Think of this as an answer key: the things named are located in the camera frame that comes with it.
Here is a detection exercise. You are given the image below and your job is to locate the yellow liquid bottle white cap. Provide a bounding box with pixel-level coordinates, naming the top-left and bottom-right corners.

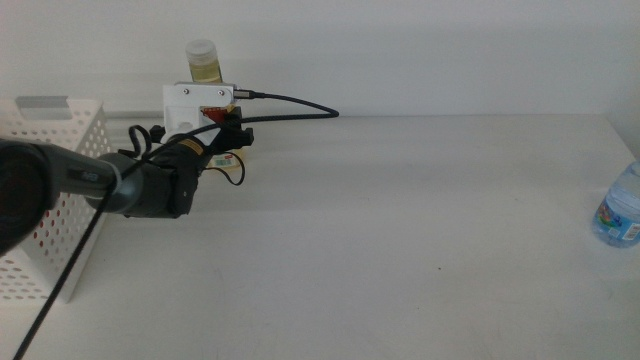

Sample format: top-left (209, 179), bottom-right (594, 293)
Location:
top-left (184, 38), bottom-right (251, 169)

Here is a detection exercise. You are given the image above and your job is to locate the small water bottle blue cap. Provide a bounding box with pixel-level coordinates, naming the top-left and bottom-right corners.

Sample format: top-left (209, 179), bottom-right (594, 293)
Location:
top-left (592, 160), bottom-right (640, 249)

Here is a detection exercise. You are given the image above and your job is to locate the white perforated plastic basket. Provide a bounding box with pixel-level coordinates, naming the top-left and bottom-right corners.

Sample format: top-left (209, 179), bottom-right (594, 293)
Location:
top-left (0, 97), bottom-right (114, 305)

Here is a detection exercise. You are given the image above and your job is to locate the thin black wire loop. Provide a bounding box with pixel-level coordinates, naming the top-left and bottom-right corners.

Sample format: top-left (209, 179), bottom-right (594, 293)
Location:
top-left (202, 151), bottom-right (247, 187)

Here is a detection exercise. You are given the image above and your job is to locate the black braided camera cable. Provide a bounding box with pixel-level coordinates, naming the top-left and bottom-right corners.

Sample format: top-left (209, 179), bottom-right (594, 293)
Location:
top-left (12, 88), bottom-right (340, 360)

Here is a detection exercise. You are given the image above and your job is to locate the grey basket handle strip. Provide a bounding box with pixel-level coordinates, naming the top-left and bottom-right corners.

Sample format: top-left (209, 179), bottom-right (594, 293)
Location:
top-left (15, 95), bottom-right (71, 120)

